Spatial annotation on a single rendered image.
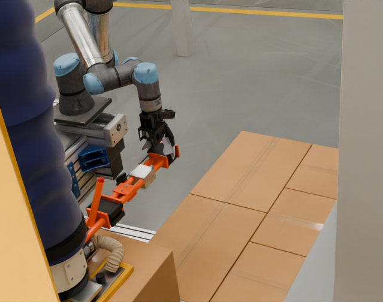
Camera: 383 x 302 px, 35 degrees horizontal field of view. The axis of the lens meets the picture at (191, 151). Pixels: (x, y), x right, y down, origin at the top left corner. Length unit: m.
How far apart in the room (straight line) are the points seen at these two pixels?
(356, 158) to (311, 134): 3.74
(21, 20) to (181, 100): 3.50
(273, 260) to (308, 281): 1.80
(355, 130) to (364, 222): 0.10
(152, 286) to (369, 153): 1.45
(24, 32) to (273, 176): 1.78
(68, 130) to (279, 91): 2.47
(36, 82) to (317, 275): 0.93
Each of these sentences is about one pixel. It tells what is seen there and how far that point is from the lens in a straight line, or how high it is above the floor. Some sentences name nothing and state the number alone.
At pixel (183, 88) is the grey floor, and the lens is 5.01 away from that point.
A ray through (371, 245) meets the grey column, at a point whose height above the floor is 1.87.
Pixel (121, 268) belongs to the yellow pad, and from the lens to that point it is 1.92.
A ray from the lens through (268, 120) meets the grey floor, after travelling 4.46.
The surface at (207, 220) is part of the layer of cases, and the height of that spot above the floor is 0.54.
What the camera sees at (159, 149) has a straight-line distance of 2.18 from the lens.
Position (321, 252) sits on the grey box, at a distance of 0.73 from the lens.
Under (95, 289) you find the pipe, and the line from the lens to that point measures 1.84.
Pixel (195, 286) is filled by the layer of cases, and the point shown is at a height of 0.54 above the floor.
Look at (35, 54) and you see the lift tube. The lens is 1.45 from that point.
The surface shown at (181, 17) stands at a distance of 5.42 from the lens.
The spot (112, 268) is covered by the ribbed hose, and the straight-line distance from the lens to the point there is 1.90.
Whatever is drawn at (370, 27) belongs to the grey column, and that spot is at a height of 2.08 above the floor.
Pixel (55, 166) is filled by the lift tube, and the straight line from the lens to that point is 1.58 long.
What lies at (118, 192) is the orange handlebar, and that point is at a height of 1.09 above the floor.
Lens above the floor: 2.26
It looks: 33 degrees down
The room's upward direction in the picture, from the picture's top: 7 degrees counter-clockwise
